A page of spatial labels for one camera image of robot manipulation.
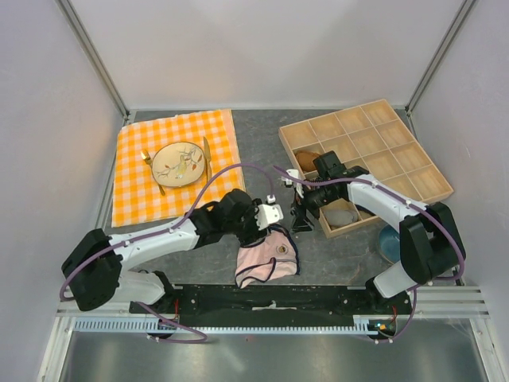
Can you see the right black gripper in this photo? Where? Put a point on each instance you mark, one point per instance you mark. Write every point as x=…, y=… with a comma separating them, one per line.
x=300, y=205

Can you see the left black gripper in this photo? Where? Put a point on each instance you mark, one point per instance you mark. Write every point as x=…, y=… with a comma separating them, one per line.
x=254, y=234

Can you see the pink underwear navy trim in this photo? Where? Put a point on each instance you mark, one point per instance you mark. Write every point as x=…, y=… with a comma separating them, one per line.
x=275, y=257

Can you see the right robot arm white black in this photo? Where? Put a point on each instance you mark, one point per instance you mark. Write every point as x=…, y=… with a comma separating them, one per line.
x=429, y=241

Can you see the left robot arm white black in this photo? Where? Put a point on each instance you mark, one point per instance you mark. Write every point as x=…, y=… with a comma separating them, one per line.
x=99, y=269

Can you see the grey rolled cloth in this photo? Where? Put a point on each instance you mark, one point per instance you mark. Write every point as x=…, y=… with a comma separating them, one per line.
x=338, y=218

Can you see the brown rolled cloth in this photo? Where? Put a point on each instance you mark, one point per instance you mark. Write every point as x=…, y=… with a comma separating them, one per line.
x=306, y=159

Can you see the blue ceramic bowl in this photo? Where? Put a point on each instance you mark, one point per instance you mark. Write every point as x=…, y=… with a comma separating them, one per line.
x=389, y=244

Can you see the gold knife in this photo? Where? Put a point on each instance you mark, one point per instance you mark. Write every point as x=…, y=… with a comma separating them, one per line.
x=208, y=158

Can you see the beige floral plate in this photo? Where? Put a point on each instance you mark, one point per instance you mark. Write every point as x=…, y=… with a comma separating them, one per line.
x=178, y=164

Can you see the wooden compartment tray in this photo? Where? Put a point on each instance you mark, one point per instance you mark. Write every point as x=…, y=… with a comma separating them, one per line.
x=372, y=136

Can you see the orange white checkered cloth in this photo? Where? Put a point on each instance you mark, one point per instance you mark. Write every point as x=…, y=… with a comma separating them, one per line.
x=136, y=197

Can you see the gold fork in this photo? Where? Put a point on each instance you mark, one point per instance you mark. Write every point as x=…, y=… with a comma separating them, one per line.
x=148, y=160

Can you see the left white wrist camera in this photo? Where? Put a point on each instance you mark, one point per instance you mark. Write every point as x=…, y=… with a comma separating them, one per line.
x=268, y=213

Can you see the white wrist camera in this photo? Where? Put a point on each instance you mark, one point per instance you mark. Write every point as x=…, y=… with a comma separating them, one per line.
x=268, y=213
x=290, y=178

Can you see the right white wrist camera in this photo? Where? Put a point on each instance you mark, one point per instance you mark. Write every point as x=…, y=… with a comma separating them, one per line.
x=290, y=178

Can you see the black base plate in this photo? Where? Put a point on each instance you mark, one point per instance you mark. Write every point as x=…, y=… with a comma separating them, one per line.
x=279, y=306

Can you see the white slotted cable duct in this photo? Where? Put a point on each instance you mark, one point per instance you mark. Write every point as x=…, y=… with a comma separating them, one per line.
x=359, y=326

